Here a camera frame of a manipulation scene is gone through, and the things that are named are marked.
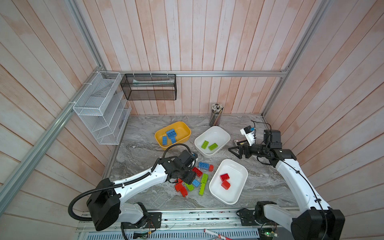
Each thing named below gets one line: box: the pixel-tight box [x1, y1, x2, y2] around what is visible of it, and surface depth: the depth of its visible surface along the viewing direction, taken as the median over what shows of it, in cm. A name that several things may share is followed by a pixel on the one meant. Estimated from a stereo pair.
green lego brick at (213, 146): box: [208, 142, 219, 151], surface depth 103 cm
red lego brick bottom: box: [175, 178, 188, 198], surface depth 84 cm
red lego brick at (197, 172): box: [192, 166, 203, 178], surface depth 90 cm
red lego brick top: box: [219, 173, 230, 182], surface depth 88 cm
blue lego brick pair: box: [166, 129, 177, 144], surface depth 109 cm
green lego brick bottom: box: [198, 183, 206, 197], surface depth 83 cm
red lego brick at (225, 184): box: [221, 180, 231, 190], surface depth 85 cm
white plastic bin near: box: [208, 159, 249, 205], surface depth 86 cm
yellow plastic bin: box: [154, 121, 192, 151], surface depth 109 cm
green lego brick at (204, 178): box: [201, 173, 209, 184], surface depth 90 cm
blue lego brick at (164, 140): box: [162, 136, 168, 146], surface depth 105 cm
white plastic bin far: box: [194, 126, 231, 158], surface depth 105 cm
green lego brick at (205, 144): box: [201, 140, 210, 150], surface depth 103 cm
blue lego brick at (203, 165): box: [198, 162, 210, 170], surface depth 93 cm
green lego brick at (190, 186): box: [184, 182, 195, 192], surface depth 85 cm
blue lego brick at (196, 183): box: [192, 179, 201, 188], surface depth 87 cm
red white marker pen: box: [203, 228, 234, 240], surface depth 71 cm
